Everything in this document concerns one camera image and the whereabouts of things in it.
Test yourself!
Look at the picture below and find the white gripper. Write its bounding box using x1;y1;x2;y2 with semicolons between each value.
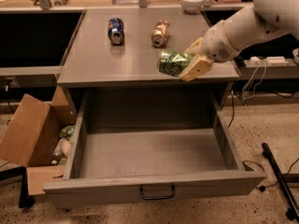
178;20;239;82

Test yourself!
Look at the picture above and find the green soda can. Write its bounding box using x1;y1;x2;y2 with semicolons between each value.
157;50;192;77

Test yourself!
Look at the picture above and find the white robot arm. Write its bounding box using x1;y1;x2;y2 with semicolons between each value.
178;0;299;81

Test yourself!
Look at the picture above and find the orange soda can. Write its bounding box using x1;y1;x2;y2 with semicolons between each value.
151;20;169;48

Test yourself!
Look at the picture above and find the grey drawer cabinet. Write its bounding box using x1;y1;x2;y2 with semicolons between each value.
58;7;238;109

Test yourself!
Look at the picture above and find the blue soda can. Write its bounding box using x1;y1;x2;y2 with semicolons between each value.
107;18;124;45

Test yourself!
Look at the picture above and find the open grey top drawer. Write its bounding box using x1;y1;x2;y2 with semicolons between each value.
44;89;264;207

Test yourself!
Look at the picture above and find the white bowl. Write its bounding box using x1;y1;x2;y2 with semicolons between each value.
179;0;205;14

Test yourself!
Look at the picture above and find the white power strip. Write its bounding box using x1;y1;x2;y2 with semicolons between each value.
245;56;288;67

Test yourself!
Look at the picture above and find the green snack bag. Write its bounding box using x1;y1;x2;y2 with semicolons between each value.
59;125;75;142

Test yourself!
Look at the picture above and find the clear plastic bottle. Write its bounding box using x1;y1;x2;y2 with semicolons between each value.
51;138;66;165

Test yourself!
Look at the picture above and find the black stand leg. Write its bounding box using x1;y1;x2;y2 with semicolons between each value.
262;143;299;223

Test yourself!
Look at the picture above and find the cardboard box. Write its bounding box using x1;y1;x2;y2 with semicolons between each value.
0;87;77;195

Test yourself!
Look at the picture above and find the black chair leg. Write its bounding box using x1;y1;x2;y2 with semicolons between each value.
0;166;36;209

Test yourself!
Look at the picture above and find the black cable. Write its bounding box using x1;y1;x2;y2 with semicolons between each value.
227;90;235;129

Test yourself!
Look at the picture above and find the black drawer handle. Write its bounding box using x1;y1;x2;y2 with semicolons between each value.
139;186;176;201

